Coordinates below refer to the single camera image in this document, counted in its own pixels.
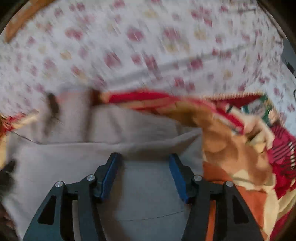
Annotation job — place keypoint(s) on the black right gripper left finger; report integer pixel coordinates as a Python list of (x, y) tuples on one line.
[(71, 210)]

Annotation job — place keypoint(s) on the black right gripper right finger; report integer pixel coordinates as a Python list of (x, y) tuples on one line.
[(217, 209)]

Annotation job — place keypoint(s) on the beige grey jacket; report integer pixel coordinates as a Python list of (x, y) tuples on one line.
[(143, 204)]

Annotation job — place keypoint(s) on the red orange plush blanket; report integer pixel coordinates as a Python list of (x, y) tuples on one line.
[(235, 146)]

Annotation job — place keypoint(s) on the green snack package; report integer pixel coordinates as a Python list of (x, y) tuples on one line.
[(263, 108)]

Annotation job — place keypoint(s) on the floral white bed sheet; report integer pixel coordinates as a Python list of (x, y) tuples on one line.
[(181, 47)]

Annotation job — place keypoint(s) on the orange checkered pillow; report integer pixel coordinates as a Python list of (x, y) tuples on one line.
[(25, 13)]

